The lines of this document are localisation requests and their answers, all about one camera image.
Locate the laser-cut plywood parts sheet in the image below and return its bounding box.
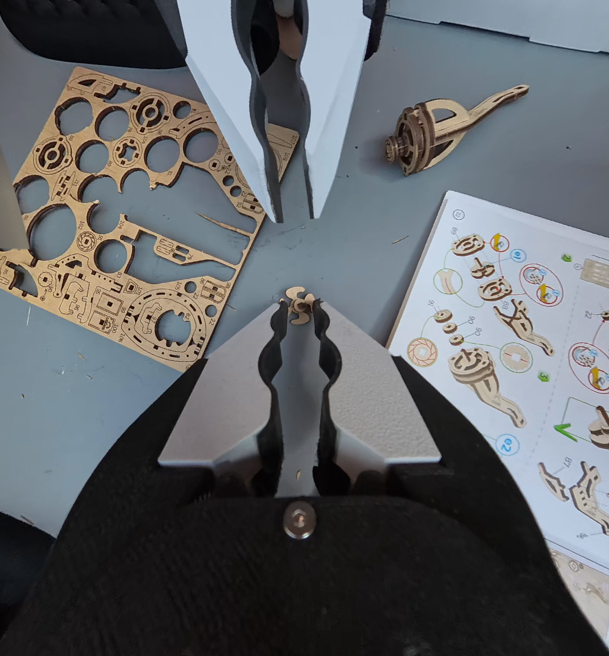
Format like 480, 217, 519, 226
0, 66, 305, 373

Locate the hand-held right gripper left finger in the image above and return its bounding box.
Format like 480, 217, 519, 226
157, 301, 290, 497

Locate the wooden lever drum assembly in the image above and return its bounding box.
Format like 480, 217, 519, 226
385, 83, 530, 177

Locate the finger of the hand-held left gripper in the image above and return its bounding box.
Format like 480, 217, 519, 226
175, 0, 285, 224
292, 0, 372, 220

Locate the small wooden propeller part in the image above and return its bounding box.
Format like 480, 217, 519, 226
279, 286, 323, 326

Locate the white cardboard tray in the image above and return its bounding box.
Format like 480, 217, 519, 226
386, 0, 609, 56

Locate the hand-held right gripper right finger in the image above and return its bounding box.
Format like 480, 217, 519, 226
314, 300, 444, 497

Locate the white instruction booklet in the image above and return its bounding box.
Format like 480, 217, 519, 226
385, 191, 609, 656

